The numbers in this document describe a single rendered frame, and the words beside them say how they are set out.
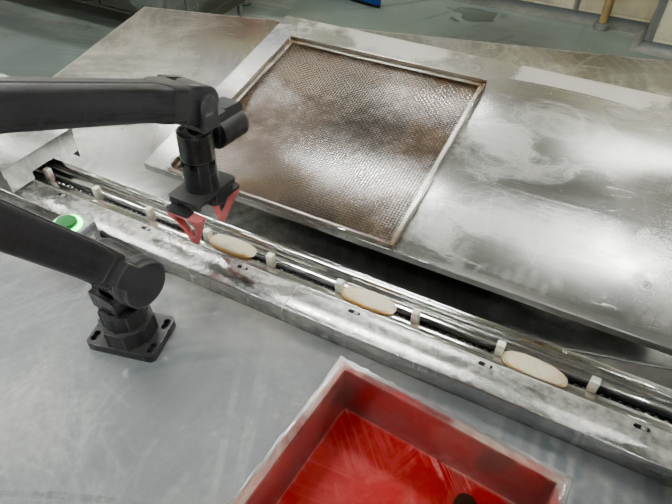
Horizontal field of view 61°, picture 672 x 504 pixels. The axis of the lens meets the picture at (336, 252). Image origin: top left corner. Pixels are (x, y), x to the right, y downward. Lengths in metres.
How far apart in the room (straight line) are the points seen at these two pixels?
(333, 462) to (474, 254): 0.42
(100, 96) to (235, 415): 0.48
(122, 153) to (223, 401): 0.74
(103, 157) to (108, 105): 0.67
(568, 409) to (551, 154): 0.52
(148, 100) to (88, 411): 0.46
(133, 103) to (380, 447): 0.57
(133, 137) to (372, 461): 0.98
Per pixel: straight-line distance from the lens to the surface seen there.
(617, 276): 1.04
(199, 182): 0.95
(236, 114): 0.97
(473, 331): 0.95
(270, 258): 1.02
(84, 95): 0.75
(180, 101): 0.85
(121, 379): 0.97
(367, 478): 0.83
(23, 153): 1.33
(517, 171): 1.15
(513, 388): 0.88
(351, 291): 0.97
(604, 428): 0.89
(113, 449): 0.90
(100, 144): 1.49
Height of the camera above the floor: 1.58
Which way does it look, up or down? 44 degrees down
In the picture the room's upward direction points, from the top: straight up
